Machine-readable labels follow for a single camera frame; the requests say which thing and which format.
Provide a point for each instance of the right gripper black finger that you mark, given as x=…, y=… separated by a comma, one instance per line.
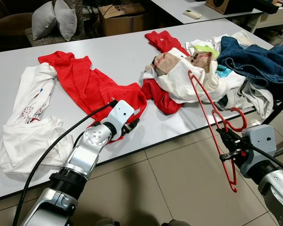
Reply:
x=228, y=156
x=226, y=136

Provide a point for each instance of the large red shirt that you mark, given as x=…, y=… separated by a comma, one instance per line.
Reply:
x=85, y=80

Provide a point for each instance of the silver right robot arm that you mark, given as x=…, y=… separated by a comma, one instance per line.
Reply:
x=276, y=188

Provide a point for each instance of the red crumpled garment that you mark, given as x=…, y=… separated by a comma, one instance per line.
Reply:
x=165, y=41
x=158, y=96

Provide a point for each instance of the grey white garment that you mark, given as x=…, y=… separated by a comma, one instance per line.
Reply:
x=250, y=96

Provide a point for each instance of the white picture print t-shirt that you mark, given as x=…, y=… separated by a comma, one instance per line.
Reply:
x=174, y=82

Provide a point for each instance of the teal cloth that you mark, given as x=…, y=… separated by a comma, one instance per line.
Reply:
x=221, y=70

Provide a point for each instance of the blue denim jeans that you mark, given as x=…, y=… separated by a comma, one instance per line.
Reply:
x=259, y=61

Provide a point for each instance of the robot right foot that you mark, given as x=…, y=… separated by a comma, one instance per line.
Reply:
x=175, y=222

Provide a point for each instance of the white green garment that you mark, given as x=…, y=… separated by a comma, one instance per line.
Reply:
x=203, y=47

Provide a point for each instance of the beige garment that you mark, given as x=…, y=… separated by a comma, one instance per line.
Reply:
x=247, y=38

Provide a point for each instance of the white shirt with small print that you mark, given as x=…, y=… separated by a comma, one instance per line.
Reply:
x=28, y=136

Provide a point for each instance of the brown cardboard box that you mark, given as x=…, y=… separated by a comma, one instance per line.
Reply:
x=122, y=21

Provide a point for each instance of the grey pillow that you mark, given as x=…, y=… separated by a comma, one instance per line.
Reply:
x=66, y=19
x=43, y=21

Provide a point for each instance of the white remote control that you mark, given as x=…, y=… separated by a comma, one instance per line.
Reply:
x=192, y=14

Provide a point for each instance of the brown black speaker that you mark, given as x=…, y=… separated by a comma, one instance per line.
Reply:
x=226, y=5

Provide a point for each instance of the dark brown armchair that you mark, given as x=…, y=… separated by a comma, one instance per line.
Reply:
x=9, y=21

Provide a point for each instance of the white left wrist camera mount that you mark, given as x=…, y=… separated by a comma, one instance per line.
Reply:
x=120, y=113

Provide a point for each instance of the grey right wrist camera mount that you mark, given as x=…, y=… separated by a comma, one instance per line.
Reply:
x=259, y=139

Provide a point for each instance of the black table leg frame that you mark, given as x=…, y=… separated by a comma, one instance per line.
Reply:
x=280, y=107

